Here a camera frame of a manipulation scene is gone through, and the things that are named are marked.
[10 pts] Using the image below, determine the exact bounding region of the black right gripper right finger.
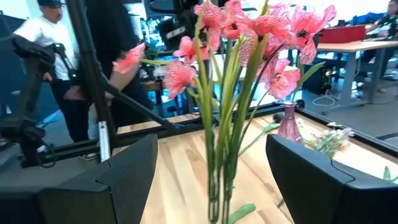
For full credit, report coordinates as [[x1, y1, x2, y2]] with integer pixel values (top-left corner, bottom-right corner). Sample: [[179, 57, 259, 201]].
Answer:
[[266, 134, 398, 224]]

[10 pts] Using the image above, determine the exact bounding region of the black table edge rail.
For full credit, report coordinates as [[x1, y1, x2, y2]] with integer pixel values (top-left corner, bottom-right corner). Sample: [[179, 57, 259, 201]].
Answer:
[[40, 101, 398, 162]]

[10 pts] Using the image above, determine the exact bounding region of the white cylindrical post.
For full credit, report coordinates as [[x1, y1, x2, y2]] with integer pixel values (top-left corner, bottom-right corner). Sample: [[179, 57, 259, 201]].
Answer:
[[98, 120, 112, 163]]

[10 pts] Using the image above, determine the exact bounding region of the pale blossom spray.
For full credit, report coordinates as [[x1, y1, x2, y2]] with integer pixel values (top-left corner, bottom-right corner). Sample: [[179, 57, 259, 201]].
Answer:
[[303, 121, 356, 159]]

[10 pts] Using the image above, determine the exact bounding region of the wooden desk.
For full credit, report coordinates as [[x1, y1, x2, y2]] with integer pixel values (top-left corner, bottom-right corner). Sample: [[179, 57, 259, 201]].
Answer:
[[316, 39, 398, 106]]

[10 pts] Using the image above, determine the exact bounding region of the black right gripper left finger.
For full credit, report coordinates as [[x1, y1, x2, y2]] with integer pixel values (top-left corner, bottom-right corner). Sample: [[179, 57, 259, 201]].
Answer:
[[0, 134, 159, 224]]

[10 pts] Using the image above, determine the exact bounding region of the blue plastic bin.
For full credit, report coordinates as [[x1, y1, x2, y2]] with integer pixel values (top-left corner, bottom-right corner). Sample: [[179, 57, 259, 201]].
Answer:
[[350, 12, 388, 26]]

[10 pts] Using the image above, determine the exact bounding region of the red plastic bin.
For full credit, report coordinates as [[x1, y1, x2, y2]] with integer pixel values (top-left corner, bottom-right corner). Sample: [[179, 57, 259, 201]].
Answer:
[[317, 24, 368, 44]]

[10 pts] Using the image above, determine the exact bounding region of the black frame upright post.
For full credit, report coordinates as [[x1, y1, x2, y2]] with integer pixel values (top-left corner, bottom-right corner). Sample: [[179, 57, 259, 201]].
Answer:
[[67, 0, 184, 156]]

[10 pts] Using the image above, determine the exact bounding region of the black computer tower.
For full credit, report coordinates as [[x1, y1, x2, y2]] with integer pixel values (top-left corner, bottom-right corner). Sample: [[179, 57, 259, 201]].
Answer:
[[303, 67, 334, 96]]

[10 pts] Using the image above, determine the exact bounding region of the person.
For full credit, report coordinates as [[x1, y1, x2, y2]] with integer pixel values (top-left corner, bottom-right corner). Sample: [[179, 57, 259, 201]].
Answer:
[[366, 0, 398, 40], [83, 0, 155, 131], [14, 0, 91, 147]]

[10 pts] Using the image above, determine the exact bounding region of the purple glass vase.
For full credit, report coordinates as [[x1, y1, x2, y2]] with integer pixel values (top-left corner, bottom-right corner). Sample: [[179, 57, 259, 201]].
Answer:
[[277, 101, 304, 144]]

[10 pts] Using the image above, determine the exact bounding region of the loose green leaf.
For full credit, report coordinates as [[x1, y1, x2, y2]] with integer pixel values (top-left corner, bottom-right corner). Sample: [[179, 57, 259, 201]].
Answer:
[[228, 203, 256, 224]]

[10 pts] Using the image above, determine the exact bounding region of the pink veined flower spray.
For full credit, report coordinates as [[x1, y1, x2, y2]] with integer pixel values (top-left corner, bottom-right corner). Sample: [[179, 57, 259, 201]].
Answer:
[[217, 0, 299, 224], [229, 2, 338, 200], [112, 0, 224, 224]]

